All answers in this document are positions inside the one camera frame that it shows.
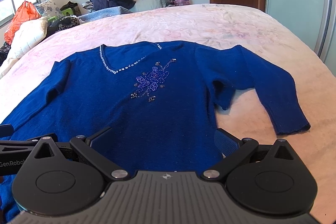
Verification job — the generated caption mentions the clear plastic bag of bedding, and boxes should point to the clear plastic bag of bedding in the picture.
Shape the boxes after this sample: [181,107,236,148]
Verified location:
[130,0,171,12]

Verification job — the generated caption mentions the pink floral bed sheet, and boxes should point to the pink floral bed sheet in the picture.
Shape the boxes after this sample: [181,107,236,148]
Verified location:
[1,4,335,223]

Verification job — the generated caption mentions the green box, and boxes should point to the green box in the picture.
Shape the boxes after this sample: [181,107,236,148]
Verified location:
[61,6,81,16]

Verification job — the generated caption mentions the window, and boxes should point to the window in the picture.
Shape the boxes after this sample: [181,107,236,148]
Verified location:
[1,0,41,27]

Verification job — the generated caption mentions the orange plastic bag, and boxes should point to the orange plastic bag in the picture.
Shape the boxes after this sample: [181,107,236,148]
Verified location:
[3,1,41,45]

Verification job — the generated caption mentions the blue knit sweater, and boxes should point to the blue knit sweater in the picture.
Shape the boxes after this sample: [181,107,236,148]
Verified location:
[0,40,311,223]

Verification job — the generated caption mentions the floral pillow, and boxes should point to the floral pillow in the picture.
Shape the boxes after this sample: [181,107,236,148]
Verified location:
[35,0,64,18]

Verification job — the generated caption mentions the leopard print garment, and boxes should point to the leopard print garment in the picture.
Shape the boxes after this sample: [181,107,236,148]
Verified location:
[47,15,84,36]

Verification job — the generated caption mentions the purple bag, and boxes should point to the purple bag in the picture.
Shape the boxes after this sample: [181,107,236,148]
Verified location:
[173,0,190,6]

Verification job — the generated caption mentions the white puffer jacket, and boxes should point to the white puffer jacket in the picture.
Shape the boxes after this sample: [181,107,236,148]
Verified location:
[1,16,48,78]

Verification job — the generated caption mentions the light blue folded blanket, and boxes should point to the light blue folded blanket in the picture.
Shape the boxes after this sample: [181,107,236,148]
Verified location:
[78,6,131,23]

